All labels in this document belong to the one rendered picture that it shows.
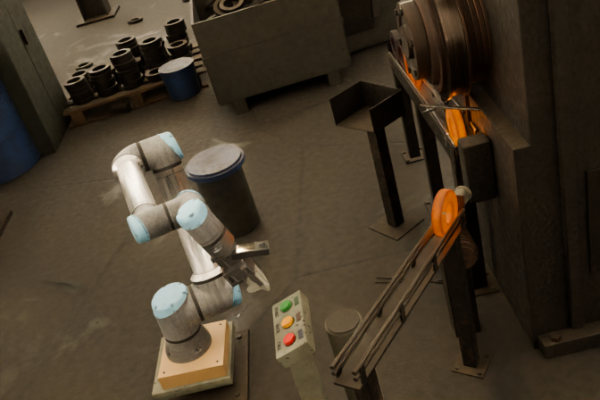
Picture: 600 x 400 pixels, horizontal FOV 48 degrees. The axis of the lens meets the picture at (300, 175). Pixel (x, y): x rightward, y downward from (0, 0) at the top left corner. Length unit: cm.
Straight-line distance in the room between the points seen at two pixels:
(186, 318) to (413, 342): 90
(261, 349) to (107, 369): 71
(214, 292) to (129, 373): 68
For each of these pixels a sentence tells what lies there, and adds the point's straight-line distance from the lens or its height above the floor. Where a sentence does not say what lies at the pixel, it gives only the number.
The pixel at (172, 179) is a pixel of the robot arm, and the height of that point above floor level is 85.
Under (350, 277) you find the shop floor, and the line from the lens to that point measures 317.
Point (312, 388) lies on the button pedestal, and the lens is 226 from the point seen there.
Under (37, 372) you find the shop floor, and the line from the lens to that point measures 345.
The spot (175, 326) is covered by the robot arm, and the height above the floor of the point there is 35.
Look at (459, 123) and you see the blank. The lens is 256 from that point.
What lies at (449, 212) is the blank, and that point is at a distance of 225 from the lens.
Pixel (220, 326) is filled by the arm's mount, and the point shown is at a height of 17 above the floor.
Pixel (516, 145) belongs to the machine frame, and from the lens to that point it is 220.
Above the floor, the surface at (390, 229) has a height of 1.
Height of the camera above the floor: 200
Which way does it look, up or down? 30 degrees down
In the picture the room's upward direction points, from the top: 17 degrees counter-clockwise
